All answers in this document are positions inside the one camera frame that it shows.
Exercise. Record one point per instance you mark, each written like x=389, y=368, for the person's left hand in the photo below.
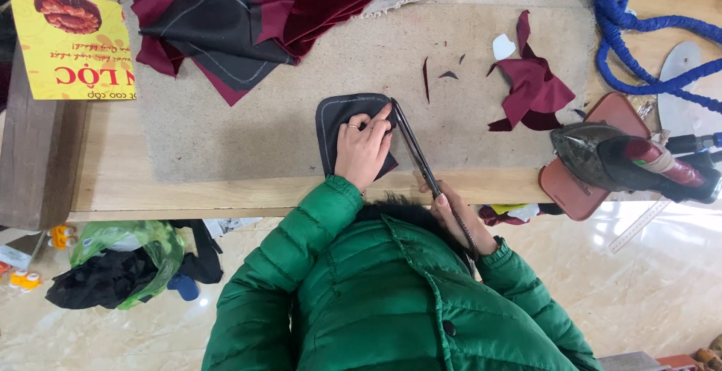
x=361, y=154

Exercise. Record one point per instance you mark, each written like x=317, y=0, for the person's right hand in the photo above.
x=460, y=218

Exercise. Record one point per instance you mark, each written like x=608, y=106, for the black fabric piece chalk outline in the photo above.
x=330, y=120

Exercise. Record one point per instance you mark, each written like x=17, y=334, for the black tailor scissors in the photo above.
x=414, y=145

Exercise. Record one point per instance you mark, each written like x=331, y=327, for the heap of fabric offcuts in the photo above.
x=507, y=213

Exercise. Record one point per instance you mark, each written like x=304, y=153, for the thin maroon fabric sliver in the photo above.
x=426, y=80

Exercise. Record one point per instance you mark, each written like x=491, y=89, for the beige burlap mat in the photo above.
x=254, y=128

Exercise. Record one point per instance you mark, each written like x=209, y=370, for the small dark fabric scrap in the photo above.
x=448, y=75

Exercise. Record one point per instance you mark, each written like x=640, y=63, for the green puffer jacket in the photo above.
x=372, y=303

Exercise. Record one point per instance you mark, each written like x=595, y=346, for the white paper sheets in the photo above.
x=228, y=225

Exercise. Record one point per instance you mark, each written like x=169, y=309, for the crumpled maroon fabric scrap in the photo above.
x=533, y=86

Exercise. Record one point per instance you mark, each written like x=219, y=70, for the old black clothes iron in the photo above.
x=598, y=154

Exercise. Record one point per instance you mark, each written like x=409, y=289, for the maroon velvet fabric heap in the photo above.
x=316, y=4

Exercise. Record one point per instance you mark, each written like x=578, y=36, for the white paper scrap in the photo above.
x=503, y=47

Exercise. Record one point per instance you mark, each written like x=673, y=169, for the clear plastic ruler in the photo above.
x=637, y=227

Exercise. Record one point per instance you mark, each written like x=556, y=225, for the red-brown iron rest pad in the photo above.
x=612, y=114

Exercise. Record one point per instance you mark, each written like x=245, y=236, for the large black fabric chalk lines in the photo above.
x=220, y=32

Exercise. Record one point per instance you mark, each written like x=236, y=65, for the green plastic bag of clothes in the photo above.
x=146, y=241

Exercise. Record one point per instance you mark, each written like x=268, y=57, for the silver metal plate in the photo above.
x=679, y=77

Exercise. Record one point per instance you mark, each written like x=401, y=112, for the yellow printed paper bag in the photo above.
x=67, y=60

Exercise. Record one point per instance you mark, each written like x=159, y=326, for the orange plastic toy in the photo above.
x=61, y=236

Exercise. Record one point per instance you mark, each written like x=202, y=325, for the small cardboard box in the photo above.
x=20, y=249

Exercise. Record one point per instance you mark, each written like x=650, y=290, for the yellow plastic toy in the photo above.
x=25, y=280

